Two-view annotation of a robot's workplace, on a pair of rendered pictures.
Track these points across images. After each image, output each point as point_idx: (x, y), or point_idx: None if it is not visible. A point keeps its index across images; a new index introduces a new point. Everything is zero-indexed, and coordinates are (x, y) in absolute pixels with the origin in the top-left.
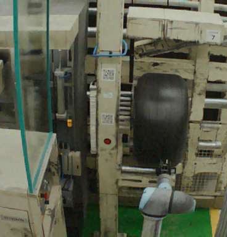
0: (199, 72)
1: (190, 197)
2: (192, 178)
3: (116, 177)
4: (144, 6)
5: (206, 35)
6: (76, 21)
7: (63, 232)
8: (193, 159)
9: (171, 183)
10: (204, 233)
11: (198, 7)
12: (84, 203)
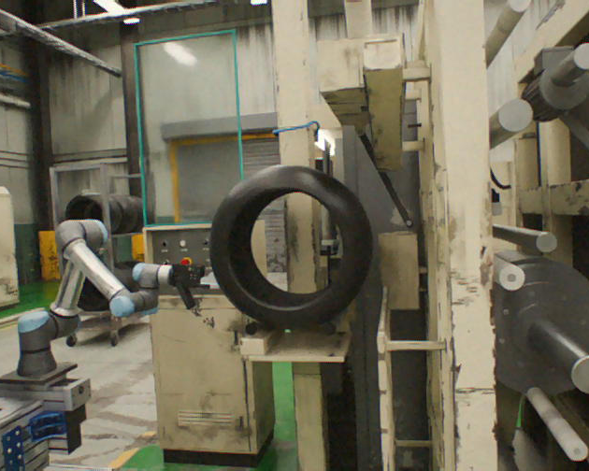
0: (431, 204)
1: (64, 232)
2: None
3: None
4: None
5: None
6: (320, 107)
7: (232, 364)
8: (442, 460)
9: (150, 272)
10: None
11: (486, 47)
12: (380, 442)
